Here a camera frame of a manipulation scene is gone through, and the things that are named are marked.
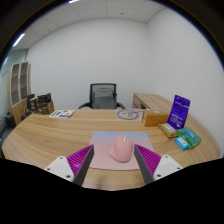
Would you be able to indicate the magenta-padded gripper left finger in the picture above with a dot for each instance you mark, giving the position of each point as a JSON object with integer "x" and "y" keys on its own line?
{"x": 77, "y": 161}

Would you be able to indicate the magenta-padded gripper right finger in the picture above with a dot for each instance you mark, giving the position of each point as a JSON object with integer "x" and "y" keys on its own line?
{"x": 150, "y": 160}

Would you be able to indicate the pink computer mouse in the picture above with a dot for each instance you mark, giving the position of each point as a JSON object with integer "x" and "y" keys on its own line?
{"x": 121, "y": 150}

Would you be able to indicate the pink-blue gradient mouse pad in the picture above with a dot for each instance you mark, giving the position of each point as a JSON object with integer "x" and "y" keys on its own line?
{"x": 103, "y": 143}

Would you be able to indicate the tan flat box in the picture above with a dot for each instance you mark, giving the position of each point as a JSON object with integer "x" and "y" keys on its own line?
{"x": 168, "y": 130}

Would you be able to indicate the small blue box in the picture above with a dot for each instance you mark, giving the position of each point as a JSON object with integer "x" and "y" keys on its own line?
{"x": 181, "y": 143}

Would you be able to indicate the small brown cardboard box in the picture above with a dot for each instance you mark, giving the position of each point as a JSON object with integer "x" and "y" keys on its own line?
{"x": 155, "y": 118}

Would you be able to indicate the green box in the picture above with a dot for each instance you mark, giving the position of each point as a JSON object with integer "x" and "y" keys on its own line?
{"x": 190, "y": 136}

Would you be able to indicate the white sticker sheet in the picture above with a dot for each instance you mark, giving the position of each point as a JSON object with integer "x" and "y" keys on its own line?
{"x": 62, "y": 113}

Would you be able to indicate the purple package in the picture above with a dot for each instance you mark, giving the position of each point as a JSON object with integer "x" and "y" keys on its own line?
{"x": 179, "y": 113}

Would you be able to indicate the wooden side desk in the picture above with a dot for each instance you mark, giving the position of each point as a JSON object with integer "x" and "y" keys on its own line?
{"x": 151, "y": 100}

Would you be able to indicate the dark brown cardboard box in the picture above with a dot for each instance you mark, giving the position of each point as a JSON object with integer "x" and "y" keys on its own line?
{"x": 46, "y": 108}

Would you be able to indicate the tall dark brown box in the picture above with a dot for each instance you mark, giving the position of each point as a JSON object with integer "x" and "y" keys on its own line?
{"x": 34, "y": 105}

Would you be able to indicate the black box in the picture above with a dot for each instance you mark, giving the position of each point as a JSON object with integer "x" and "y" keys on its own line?
{"x": 44, "y": 98}

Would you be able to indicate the black visitor chair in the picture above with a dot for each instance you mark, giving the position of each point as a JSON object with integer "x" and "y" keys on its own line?
{"x": 28, "y": 103}

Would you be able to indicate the dark grey couch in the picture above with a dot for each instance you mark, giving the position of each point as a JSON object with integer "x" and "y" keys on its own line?
{"x": 5, "y": 131}

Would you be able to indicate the black mesh office chair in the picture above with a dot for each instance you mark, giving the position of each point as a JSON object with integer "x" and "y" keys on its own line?
{"x": 103, "y": 86}

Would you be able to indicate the wooden shelf unit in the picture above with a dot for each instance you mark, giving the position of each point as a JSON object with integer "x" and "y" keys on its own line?
{"x": 15, "y": 86}

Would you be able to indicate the ceiling light strip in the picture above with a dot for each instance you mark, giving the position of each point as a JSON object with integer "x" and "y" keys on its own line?
{"x": 18, "y": 40}
{"x": 73, "y": 1}

